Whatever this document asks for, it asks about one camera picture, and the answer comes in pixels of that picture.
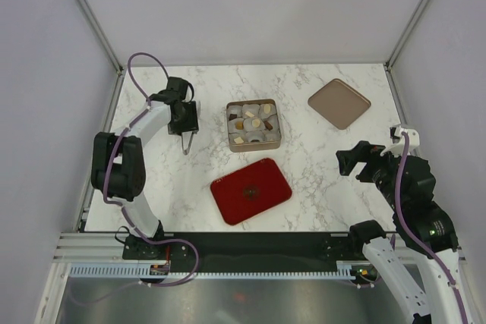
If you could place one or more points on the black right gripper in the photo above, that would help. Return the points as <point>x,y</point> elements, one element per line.
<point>363,151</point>

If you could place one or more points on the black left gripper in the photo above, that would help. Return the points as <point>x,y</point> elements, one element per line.
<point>190,125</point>

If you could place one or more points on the metal tongs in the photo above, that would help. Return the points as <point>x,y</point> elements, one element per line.
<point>187,139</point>

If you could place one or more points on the gold tin lid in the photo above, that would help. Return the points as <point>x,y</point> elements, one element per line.
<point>339,103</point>

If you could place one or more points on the white heart chocolate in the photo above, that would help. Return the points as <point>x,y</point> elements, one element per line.
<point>256,123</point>

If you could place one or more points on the brown square chocolate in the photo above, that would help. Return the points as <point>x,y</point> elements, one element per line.
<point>268,125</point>

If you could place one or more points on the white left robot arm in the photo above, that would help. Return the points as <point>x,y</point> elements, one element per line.
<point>118,166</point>

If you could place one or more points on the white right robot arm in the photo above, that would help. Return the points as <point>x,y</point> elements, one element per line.
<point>407,184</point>

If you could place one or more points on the gold square tin box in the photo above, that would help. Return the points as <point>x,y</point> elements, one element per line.
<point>270,139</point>

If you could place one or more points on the red rectangular tray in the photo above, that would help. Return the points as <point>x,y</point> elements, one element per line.
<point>249,191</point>

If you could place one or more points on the white slotted cable duct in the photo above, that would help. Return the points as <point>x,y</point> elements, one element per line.
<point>149,271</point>

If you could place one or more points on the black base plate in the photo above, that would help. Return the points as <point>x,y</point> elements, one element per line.
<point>247,252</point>

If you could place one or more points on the left aluminium frame post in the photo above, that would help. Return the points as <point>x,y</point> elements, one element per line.
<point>100,35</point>

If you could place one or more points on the aluminium frame post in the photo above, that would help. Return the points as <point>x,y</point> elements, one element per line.
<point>411,24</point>
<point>100,35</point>

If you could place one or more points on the right aluminium frame post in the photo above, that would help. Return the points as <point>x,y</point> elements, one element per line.
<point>411,24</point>

